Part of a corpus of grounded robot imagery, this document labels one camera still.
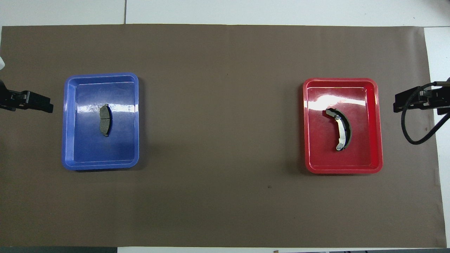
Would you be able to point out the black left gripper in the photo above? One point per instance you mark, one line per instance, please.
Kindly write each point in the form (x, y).
(4, 96)

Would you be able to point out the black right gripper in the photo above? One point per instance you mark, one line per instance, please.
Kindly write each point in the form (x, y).
(444, 102)

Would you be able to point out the dark grey brake pad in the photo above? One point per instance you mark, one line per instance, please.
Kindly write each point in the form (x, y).
(104, 121)

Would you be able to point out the curved silver black brake shoe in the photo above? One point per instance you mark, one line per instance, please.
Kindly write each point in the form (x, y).
(341, 131)

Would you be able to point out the blue plastic tray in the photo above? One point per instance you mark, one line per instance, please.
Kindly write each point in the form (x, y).
(84, 151)

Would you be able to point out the red plastic tray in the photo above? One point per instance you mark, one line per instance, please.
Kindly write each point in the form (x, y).
(323, 158)

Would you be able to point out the brown paper table mat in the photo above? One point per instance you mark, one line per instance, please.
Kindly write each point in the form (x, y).
(225, 70)

